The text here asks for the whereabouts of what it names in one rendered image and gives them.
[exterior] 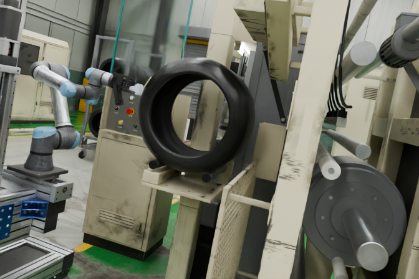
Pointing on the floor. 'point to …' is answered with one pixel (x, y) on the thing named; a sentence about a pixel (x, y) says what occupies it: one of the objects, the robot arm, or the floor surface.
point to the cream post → (206, 121)
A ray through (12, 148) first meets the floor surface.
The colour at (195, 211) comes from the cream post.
